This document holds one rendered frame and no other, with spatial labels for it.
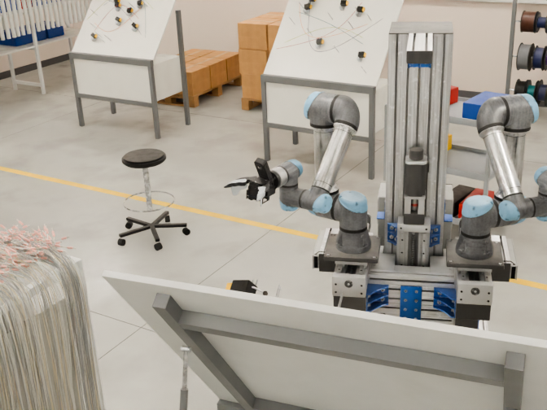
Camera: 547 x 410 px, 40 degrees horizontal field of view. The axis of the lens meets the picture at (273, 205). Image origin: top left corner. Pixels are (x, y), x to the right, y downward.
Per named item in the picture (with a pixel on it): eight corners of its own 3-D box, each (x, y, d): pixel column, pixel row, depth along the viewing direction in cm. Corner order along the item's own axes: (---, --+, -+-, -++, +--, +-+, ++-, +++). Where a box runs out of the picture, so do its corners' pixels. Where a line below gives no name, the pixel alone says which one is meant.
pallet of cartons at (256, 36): (241, 109, 928) (236, 23, 886) (273, 93, 992) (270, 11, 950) (330, 120, 872) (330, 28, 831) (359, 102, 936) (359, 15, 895)
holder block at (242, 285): (255, 311, 192) (265, 278, 196) (221, 310, 198) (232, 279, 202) (265, 318, 195) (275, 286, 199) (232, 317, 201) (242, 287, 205)
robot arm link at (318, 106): (333, 225, 316) (331, 98, 295) (304, 218, 325) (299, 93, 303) (348, 215, 325) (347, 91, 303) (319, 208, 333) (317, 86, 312)
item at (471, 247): (454, 242, 320) (456, 220, 316) (492, 244, 317) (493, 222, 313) (455, 259, 307) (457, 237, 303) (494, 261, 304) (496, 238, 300)
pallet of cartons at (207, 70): (195, 79, 1075) (192, 48, 1057) (243, 84, 1039) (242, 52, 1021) (142, 101, 979) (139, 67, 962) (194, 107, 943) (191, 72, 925)
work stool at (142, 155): (115, 253, 583) (102, 169, 556) (129, 221, 637) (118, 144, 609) (186, 250, 582) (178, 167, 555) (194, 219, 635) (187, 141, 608)
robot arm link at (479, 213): (455, 225, 312) (457, 195, 307) (484, 221, 315) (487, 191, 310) (469, 237, 301) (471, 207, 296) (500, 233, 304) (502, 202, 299)
